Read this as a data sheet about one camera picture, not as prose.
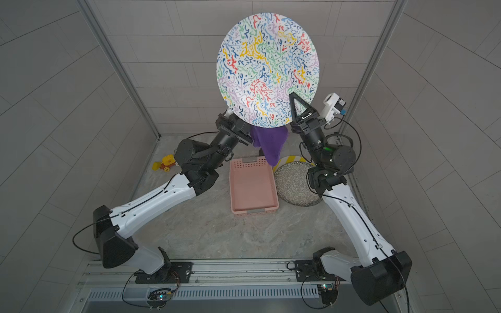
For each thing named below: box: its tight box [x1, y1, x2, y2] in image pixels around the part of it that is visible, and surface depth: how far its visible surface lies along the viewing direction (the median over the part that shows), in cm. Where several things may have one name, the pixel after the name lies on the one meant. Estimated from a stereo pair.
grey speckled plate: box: [273, 161, 323, 207], surface depth 93 cm
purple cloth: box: [249, 124, 289, 167], surface depth 53 cm
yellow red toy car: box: [151, 154, 177, 173], surface depth 101 cm
